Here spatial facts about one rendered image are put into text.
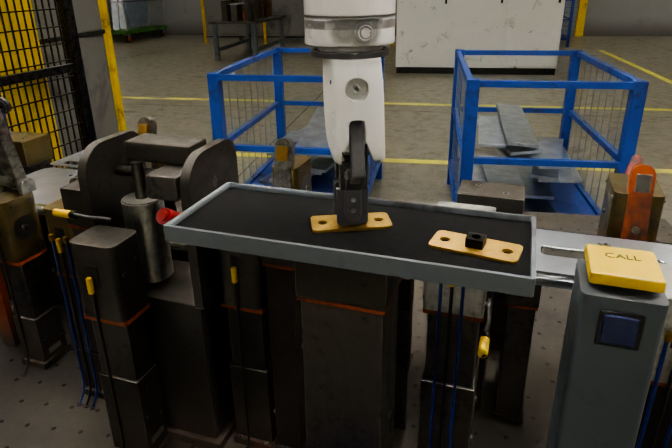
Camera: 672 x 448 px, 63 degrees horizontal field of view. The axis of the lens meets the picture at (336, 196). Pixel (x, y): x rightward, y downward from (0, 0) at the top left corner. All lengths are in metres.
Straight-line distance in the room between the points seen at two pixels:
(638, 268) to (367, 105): 0.28
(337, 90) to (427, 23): 8.29
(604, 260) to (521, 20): 8.36
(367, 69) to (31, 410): 0.89
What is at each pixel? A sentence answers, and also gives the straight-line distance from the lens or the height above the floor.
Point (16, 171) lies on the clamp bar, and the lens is 1.13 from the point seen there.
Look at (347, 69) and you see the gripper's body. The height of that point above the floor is 1.33.
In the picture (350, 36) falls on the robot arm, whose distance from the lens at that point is 0.50.
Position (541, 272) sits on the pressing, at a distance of 0.85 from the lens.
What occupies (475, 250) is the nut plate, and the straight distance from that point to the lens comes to 0.54.
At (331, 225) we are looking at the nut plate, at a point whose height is 1.16.
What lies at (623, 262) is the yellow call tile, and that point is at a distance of 0.56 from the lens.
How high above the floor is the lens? 1.40
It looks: 22 degrees down
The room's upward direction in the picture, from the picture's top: 1 degrees counter-clockwise
